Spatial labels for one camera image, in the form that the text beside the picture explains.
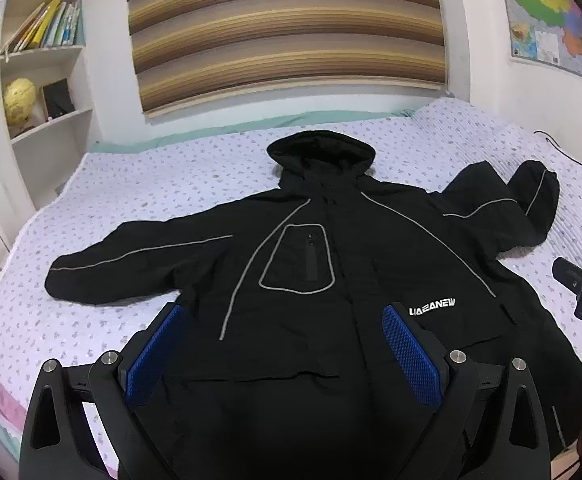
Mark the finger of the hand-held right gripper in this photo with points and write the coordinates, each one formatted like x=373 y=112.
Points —
x=571 y=272

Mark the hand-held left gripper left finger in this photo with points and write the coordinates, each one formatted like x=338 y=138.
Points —
x=153 y=355

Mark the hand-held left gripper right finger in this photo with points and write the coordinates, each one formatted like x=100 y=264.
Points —
x=411 y=355

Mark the black hooded jacket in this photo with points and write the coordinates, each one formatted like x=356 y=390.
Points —
x=291 y=335

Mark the white floral quilt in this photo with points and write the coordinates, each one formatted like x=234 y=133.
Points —
x=171 y=185

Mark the green bed sheet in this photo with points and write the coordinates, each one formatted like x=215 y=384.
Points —
x=196 y=132

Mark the white bookshelf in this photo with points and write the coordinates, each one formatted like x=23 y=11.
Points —
x=78 y=85

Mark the yellow globe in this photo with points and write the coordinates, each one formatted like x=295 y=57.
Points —
x=19 y=100

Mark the brown striped window blind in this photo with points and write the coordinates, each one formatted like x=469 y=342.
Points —
x=286 y=35

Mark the row of leaning yellow books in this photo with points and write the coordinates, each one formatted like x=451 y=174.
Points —
x=46 y=27

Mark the colourful wall map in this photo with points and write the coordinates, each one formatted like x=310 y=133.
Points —
x=556 y=10

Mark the black picture frame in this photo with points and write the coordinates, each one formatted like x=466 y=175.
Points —
x=58 y=97

